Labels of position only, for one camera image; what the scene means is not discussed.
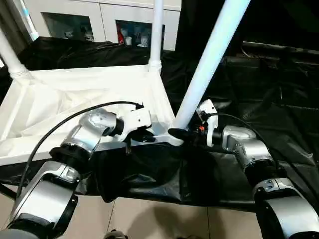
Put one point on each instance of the white plastic table leg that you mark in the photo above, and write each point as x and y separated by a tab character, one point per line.
157	37
207	69
10	57

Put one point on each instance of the white plastic table top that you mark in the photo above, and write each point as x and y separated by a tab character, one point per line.
74	84

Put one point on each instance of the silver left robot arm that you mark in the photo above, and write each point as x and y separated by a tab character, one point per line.
97	122

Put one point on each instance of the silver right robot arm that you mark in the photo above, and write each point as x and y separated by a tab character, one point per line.
254	149

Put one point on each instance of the black work mat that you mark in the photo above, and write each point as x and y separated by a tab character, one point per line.
261	99

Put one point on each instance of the white bottle blue print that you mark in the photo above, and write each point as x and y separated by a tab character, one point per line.
145	39

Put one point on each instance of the small white bottle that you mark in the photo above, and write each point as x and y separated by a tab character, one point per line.
128	41

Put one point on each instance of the red package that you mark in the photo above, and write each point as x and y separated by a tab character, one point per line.
121	37

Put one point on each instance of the large black box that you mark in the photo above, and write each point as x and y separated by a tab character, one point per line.
194	25

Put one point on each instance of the silver metal bar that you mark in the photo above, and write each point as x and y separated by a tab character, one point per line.
279	47

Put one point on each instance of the white glass-door cabinet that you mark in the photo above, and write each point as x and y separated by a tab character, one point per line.
99	12

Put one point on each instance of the grey curtain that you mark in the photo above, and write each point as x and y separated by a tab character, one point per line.
10	20

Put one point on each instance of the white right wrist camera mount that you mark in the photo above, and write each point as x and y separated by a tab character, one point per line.
210	124

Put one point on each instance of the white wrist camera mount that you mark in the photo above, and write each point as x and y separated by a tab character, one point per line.
210	124
139	117

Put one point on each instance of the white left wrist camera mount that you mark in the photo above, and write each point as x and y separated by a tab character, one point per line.
139	117

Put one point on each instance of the black metal frame leg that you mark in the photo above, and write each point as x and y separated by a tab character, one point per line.
6	191

